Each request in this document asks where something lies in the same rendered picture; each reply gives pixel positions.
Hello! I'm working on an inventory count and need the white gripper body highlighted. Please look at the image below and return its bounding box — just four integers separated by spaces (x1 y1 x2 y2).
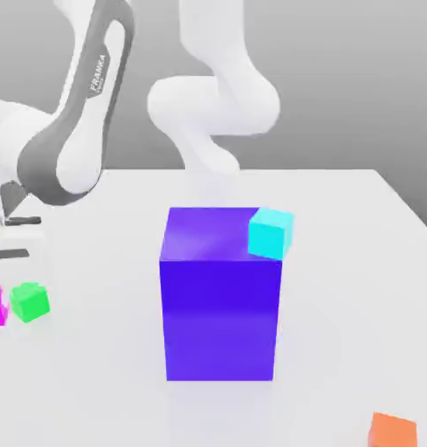
0 227 47 280

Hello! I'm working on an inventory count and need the small green cube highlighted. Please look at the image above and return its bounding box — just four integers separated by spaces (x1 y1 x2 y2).
9 281 52 324

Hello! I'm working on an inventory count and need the large blue box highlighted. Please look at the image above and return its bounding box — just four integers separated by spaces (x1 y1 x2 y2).
158 206 283 382

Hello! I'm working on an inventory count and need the small orange cube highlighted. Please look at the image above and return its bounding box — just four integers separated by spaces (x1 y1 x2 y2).
367 411 419 447

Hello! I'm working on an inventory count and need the small cyan cube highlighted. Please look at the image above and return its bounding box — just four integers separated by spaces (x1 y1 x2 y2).
247 206 295 262

